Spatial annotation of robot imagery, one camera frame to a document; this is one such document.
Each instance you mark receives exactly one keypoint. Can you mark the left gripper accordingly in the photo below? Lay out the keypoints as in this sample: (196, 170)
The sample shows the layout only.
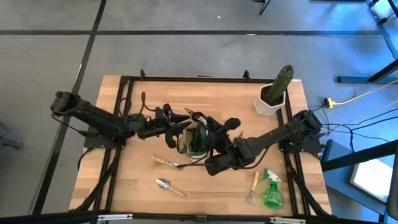
(152, 127)

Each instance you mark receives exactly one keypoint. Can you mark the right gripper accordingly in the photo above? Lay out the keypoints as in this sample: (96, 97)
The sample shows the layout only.
(222, 137)

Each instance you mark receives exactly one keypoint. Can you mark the cream green-trimmed gardening bag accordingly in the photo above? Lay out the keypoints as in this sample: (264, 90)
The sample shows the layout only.
(186, 140)

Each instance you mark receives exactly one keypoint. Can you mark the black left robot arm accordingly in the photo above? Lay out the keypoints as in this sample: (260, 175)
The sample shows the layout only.
(93, 116)

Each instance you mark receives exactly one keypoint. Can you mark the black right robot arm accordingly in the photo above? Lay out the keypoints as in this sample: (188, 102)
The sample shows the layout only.
(273, 137)

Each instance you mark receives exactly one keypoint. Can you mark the white hexagonal plant pot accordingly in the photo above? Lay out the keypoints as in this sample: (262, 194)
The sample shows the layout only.
(264, 107)

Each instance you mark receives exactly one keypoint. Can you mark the green cactus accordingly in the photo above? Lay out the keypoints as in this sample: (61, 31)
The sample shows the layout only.
(281, 84)

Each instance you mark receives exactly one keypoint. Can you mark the green plastic spray bottle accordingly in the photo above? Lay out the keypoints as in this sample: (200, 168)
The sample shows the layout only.
(273, 197)

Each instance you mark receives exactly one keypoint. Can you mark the yellow power plug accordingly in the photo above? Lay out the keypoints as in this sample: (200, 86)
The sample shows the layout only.
(329, 102)

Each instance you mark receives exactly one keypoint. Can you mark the black tripod leg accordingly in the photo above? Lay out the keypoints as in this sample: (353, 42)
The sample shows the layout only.
(264, 7)

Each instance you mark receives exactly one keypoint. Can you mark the blue-grey cabinet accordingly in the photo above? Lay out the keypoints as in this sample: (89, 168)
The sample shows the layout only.
(339, 186)

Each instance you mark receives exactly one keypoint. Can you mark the black support beam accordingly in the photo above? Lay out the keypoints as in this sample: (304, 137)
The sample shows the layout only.
(357, 157)

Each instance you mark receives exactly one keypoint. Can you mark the blue floor beam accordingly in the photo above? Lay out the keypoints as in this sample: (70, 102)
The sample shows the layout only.
(357, 80)

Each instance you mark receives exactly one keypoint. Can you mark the black rig bar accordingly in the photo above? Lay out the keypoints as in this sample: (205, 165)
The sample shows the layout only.
(46, 219)

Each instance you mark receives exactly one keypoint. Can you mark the white panel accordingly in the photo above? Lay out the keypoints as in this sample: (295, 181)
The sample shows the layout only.
(371, 180)

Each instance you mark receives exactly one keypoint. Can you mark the black diagonal stand beam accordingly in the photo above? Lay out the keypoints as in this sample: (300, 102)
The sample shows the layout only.
(385, 71)

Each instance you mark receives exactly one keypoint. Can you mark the grey metal stand beam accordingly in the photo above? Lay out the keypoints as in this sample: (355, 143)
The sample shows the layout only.
(384, 29)

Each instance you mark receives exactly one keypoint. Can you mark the black aluminium table frame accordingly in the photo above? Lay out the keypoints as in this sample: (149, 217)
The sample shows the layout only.
(186, 79)

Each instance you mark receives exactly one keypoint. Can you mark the small black camera block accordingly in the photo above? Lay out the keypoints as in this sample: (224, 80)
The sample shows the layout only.
(201, 219)

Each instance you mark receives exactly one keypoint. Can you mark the silver bracket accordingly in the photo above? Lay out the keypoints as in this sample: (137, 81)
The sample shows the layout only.
(286, 221)
(115, 217)

